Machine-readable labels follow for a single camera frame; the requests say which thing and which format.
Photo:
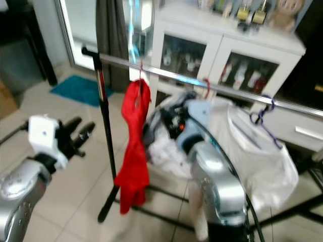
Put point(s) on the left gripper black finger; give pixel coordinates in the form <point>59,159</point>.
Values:
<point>72,125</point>
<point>86,133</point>

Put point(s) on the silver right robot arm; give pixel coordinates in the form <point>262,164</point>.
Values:
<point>222,186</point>

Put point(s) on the purple hanger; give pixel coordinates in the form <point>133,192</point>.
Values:
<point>258,117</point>

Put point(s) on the black chrome clothes rack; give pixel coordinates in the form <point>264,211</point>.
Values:
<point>103,111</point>

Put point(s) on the teal floor mat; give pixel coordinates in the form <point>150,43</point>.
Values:
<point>75,91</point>

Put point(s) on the red shirt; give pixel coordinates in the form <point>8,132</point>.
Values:
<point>133,151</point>

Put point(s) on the cardboard box printed C/NO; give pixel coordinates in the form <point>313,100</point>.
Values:
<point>7,101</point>

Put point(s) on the white monster print t-shirt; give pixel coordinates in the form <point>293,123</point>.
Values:
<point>252,151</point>

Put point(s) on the grey storage box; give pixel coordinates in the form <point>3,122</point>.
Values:
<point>20,63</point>

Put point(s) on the black metal shelf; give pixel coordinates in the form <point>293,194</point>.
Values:
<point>35,40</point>

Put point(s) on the white glass door cabinet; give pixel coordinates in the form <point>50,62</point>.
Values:
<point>212,33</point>

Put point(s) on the white framed glass door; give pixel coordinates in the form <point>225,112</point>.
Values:
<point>81,30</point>

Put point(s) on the grey curtain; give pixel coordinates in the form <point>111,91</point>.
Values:
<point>111,30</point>

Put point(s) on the white low drawer cabinet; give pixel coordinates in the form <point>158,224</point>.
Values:
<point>298,128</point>

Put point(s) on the large black screen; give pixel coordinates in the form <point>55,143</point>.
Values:
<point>308,60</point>

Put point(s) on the beige plush toy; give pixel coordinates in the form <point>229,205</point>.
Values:
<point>285,15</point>

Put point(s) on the light blue right wrist camera mount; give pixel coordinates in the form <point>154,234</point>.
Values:
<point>199,113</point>

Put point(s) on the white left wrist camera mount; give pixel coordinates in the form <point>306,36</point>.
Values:
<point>45,136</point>

